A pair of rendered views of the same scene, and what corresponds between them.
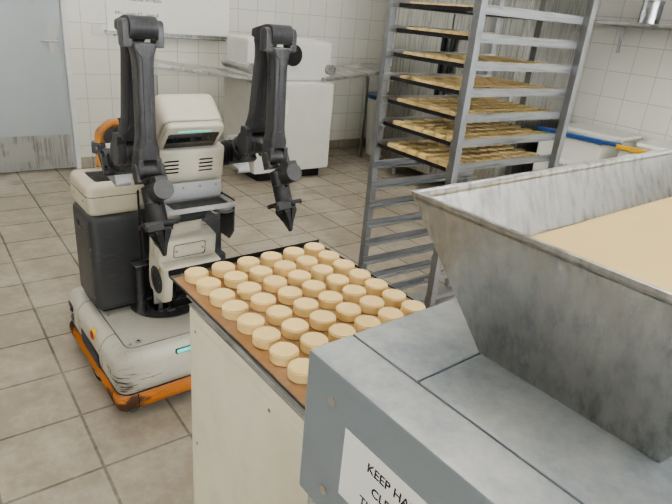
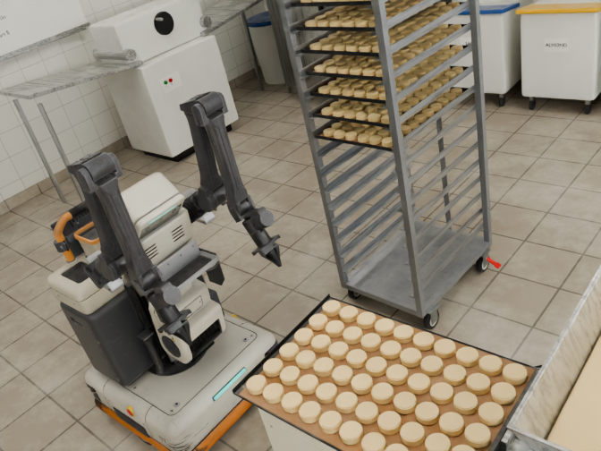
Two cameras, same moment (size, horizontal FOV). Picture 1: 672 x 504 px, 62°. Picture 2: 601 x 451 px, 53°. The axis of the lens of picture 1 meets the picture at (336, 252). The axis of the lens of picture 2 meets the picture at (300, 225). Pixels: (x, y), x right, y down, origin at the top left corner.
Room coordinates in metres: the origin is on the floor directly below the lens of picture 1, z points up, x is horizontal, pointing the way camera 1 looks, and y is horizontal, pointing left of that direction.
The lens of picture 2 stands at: (-0.01, 0.16, 1.96)
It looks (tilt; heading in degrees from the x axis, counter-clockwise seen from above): 31 degrees down; 357
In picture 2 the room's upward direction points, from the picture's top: 14 degrees counter-clockwise
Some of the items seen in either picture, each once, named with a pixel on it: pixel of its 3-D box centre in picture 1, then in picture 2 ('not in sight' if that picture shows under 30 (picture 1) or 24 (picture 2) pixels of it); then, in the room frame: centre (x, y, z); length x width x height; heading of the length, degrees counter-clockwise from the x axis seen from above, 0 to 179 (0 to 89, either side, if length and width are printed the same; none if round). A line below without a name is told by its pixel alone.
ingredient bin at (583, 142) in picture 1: (578, 178); (487, 47); (4.46, -1.89, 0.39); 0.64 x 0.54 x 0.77; 131
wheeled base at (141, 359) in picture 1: (166, 326); (184, 370); (2.05, 0.69, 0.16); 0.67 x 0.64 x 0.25; 40
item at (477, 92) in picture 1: (516, 92); (428, 50); (2.21, -0.62, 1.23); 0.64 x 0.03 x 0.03; 126
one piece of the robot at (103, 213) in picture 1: (153, 225); (139, 291); (2.12, 0.75, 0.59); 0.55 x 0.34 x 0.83; 130
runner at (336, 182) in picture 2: (424, 197); (369, 158); (2.52, -0.39, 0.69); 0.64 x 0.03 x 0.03; 126
